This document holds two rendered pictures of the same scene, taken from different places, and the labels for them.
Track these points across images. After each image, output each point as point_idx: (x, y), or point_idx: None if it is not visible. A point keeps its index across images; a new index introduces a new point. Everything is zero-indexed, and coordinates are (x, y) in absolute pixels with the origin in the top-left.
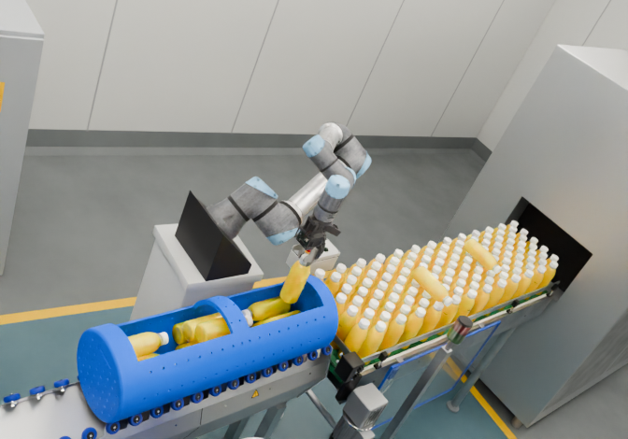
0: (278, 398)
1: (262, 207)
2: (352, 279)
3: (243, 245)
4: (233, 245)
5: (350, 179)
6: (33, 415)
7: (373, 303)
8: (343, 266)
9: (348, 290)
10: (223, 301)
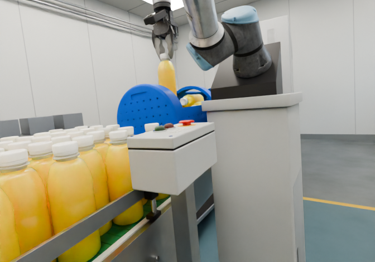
0: None
1: None
2: (95, 131)
3: (242, 97)
4: (219, 63)
5: None
6: None
7: (61, 131)
8: (115, 131)
9: (104, 127)
10: (198, 86)
